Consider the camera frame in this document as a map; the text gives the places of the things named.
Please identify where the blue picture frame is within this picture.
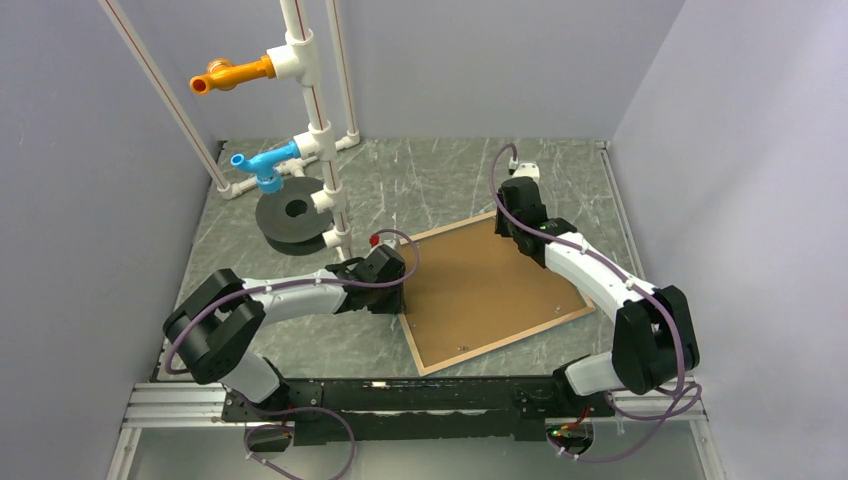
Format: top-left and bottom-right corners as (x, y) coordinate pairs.
(399, 212), (596, 376)

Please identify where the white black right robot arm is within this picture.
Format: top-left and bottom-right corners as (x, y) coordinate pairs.
(495, 176), (700, 415)

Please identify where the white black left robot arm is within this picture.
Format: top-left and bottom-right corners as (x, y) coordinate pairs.
(163, 245), (407, 420)

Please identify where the dark grey perforated spool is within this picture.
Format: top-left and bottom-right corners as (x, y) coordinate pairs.
(255, 177), (333, 256)

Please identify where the blue pipe fitting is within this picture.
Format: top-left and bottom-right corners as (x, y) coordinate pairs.
(230, 141), (300, 194)

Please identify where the white PVC pipe stand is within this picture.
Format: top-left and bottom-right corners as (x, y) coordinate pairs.
(99, 1), (361, 258)

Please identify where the orange pipe fitting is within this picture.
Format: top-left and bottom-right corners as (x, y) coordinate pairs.
(189, 55), (276, 95)

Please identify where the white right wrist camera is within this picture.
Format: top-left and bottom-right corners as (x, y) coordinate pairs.
(508, 162), (540, 182)

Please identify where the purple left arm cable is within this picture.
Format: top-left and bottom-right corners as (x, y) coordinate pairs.
(164, 229), (422, 480)

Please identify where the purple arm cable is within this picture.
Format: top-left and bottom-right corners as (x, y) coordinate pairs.
(489, 142), (704, 464)
(164, 229), (422, 480)

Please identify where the aluminium extrusion rail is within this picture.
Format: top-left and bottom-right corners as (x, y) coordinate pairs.
(106, 382), (226, 479)

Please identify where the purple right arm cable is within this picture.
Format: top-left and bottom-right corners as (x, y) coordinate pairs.
(489, 142), (704, 464)

